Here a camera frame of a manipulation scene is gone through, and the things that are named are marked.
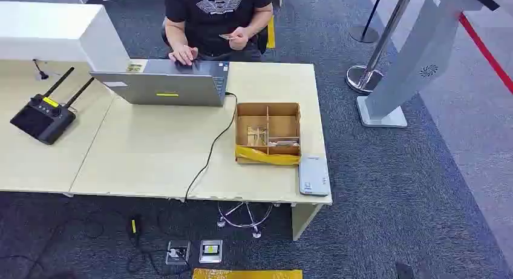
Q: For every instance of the chrome stanchion post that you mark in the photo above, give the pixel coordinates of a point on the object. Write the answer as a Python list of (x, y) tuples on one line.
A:
[(362, 78)]

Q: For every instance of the pale grey flat device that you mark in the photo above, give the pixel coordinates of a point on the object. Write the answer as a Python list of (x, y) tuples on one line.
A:
[(314, 176)]

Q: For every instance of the small yellow printed card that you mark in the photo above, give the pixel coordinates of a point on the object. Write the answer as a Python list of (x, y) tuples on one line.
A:
[(225, 36)]

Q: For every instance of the black remote controller with antennas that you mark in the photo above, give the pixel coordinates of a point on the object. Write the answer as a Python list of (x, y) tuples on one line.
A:
[(42, 118)]

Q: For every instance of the yellow chair part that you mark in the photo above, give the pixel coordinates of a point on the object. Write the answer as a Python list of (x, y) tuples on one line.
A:
[(271, 34)]

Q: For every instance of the black stanchion post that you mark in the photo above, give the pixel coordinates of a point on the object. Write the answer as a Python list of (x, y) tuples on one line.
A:
[(363, 34)]

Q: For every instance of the yellow tape strip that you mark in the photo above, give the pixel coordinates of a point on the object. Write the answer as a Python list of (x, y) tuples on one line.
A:
[(248, 274)]

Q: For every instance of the person's right hand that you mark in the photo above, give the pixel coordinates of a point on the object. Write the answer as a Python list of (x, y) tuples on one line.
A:
[(183, 55)]

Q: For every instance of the pale desk side panel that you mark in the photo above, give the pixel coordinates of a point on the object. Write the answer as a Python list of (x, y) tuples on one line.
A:
[(302, 221)]

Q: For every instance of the wooden compartment box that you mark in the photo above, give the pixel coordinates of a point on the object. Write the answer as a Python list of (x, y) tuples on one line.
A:
[(282, 125)]

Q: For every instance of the chrome chair base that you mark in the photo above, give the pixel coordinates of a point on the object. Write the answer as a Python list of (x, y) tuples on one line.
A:
[(244, 225)]

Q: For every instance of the person's left hand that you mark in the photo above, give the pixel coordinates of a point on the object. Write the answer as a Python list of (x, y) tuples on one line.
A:
[(240, 38)]

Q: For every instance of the floor socket with closed lid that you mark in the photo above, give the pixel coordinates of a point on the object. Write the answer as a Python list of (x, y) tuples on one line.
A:
[(211, 251)]

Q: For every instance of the small sticker on desk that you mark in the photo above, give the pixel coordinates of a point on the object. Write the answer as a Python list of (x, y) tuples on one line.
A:
[(134, 68)]

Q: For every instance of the grey kiosk stand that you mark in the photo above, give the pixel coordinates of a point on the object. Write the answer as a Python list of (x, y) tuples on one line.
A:
[(413, 56)]

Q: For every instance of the floor socket with plug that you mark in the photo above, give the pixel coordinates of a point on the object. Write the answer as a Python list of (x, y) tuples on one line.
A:
[(178, 252)]

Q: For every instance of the black power adapter yellow label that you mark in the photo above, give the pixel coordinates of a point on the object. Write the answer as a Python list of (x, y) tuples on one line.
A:
[(134, 227)]

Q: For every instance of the small black desk microphone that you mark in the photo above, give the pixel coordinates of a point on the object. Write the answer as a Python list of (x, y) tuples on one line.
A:
[(41, 74)]

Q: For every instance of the upright card stack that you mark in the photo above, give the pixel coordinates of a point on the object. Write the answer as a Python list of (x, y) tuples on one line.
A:
[(256, 136)]

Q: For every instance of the grey laptop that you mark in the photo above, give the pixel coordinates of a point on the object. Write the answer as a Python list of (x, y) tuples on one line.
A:
[(168, 86)]

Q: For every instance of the white partition block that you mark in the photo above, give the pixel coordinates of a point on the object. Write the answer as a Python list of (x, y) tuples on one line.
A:
[(48, 32)]

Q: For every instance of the yellow tape on box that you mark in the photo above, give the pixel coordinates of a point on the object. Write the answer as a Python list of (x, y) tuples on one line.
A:
[(264, 157)]

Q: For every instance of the red barrier belt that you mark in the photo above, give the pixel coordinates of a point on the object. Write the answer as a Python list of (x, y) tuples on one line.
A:
[(487, 52)]

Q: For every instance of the person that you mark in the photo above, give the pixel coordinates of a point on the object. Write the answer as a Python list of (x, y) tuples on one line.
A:
[(216, 16)]

